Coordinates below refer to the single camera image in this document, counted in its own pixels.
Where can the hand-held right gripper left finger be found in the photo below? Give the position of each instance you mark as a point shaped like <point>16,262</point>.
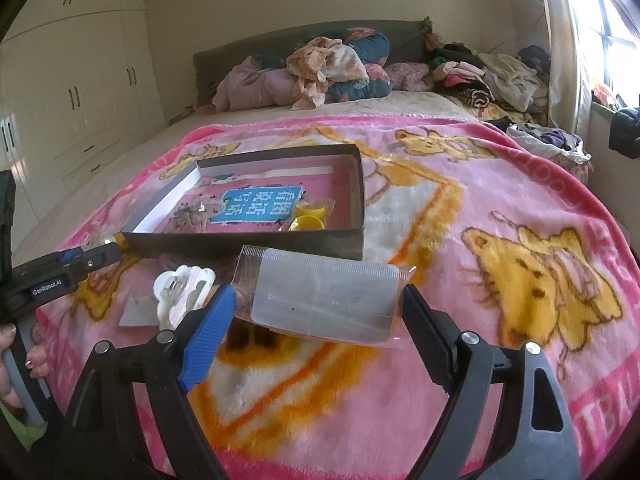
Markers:
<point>210,340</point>

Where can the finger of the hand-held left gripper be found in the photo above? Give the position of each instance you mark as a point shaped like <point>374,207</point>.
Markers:
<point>72,254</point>
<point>100,257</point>

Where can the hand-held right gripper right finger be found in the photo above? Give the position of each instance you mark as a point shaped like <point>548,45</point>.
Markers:
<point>425,330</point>

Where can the white hair clip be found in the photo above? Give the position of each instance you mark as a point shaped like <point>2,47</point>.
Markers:
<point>180,285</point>

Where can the sparkly mesh hair accessory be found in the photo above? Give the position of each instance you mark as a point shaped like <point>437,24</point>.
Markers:
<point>185,217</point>

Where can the dark cardboard box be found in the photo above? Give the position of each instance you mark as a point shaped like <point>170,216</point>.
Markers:
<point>250,247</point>

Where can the clear plastic packet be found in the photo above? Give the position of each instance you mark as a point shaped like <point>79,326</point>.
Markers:
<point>320,300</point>

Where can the person's left forearm green sleeve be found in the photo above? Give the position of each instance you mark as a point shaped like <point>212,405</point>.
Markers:
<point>10,422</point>

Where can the person's left hand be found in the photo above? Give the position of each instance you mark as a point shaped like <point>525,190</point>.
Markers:
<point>37,362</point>

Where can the grey card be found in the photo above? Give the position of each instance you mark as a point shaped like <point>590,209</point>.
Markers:
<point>135,317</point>

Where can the pink printed bear blanket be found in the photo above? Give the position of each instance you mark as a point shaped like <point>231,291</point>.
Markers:
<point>475,200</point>

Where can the cream wardrobe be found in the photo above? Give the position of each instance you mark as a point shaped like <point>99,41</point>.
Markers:
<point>75,70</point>

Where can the pink quilt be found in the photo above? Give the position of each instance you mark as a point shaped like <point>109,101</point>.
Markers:
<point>250,87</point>

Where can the dark green headboard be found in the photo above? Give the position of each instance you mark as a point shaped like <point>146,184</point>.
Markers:
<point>230,45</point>

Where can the pink plush cloth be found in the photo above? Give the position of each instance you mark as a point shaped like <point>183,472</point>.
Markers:
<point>407,76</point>

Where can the pile of clothes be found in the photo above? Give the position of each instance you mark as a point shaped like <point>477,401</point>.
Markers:
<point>505,77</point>

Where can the peach floral cloth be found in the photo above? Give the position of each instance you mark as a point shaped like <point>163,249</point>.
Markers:
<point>325,67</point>

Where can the dark bag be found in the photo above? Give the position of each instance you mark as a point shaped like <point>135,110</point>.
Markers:
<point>625,132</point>

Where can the dark floral quilt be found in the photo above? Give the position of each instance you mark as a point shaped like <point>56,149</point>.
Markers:
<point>372,45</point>

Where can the cream curtain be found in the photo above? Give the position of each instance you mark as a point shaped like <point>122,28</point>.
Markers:
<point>565,50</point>

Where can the window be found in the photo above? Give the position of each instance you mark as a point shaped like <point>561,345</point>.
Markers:
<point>612,15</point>

